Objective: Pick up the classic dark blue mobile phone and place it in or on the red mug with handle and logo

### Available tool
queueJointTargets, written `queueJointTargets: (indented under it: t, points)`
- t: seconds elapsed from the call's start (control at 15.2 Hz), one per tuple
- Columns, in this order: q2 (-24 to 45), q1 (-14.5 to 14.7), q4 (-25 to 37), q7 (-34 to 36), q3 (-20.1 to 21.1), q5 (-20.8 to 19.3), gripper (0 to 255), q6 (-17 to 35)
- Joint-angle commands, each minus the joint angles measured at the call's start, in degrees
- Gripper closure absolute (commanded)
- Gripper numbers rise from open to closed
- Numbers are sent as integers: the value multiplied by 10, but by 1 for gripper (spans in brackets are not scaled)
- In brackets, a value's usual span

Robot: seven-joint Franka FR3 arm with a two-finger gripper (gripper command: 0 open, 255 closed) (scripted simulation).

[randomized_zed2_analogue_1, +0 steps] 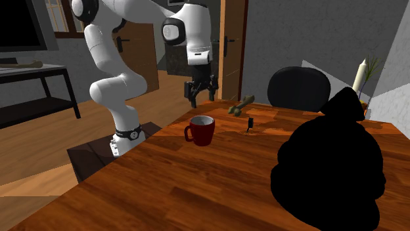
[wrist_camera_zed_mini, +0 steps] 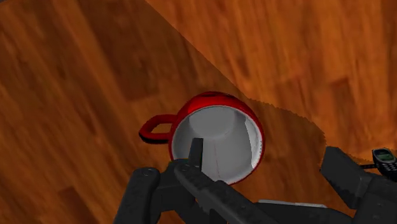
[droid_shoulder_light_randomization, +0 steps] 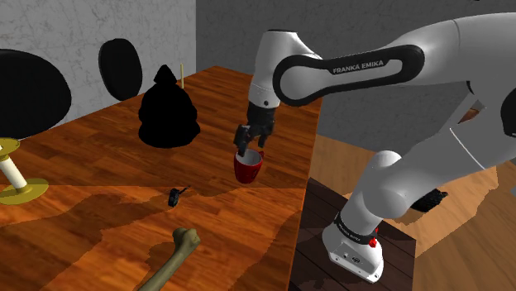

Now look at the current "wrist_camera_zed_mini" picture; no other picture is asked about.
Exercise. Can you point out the red mug with white inside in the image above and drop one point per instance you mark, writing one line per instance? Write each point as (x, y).
(217, 136)

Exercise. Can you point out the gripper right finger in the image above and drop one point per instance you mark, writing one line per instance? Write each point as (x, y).
(356, 183)

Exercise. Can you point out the black mobile phone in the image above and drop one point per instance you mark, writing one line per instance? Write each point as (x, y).
(386, 163)

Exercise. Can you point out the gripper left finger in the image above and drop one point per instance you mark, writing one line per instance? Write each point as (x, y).
(198, 189)

